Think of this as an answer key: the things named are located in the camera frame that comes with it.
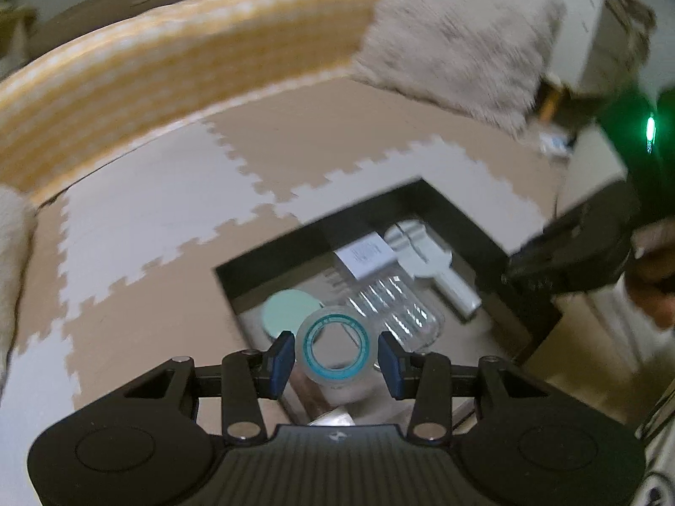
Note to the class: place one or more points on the small white blue packet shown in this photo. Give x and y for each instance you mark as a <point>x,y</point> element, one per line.
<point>555,145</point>

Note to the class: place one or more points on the white handheld holder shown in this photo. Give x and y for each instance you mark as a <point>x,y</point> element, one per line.
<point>427,258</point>

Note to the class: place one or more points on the clear plastic case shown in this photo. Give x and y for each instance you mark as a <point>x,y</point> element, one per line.
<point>401,305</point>

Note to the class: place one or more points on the white charger adapter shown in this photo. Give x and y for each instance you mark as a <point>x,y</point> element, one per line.
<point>364,258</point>

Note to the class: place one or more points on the yellow checkered mattress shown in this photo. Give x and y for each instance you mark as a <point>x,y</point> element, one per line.
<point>132,79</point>

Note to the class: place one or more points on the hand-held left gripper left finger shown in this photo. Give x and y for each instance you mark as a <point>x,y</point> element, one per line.
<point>282,361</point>

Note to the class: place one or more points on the large fluffy cream pillow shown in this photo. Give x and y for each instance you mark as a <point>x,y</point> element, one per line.
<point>13,274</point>

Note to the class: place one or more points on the beige and white foam mat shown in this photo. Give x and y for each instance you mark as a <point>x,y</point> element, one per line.
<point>158,195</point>

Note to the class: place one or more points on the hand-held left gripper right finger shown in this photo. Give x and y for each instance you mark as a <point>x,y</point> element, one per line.
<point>390,363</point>

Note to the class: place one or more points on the mint green round disc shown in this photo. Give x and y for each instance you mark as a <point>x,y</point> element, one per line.
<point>285,311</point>

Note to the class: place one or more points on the white cabinet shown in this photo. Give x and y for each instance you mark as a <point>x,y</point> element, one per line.
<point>580,37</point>

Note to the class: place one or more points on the person's right hand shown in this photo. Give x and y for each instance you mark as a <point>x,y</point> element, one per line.
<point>656,274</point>

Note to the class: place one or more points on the black square tray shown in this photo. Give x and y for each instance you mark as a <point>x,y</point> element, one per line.
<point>448,205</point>

